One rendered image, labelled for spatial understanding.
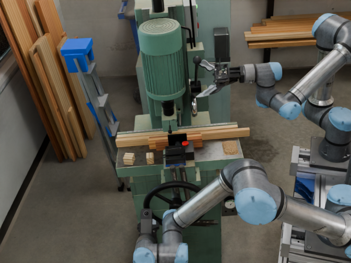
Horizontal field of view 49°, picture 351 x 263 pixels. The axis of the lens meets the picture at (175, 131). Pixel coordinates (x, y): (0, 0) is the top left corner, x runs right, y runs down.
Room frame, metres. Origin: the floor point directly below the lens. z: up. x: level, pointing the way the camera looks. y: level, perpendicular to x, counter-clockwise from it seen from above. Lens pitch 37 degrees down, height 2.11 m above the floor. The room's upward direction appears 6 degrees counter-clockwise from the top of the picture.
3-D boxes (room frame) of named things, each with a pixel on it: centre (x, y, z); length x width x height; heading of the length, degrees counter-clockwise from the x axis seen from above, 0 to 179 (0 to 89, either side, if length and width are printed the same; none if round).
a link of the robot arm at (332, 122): (1.41, -0.76, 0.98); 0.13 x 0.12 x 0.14; 24
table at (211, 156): (1.40, 0.00, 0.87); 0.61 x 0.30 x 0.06; 88
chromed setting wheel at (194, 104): (1.64, -0.11, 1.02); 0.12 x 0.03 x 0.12; 178
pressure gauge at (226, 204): (1.29, -0.23, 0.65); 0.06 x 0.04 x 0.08; 88
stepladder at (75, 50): (2.22, 0.49, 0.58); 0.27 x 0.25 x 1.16; 82
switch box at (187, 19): (1.83, -0.13, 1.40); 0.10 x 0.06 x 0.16; 178
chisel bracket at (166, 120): (1.53, 0.02, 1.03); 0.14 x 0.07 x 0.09; 178
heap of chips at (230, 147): (1.42, -0.25, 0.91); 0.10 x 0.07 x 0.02; 178
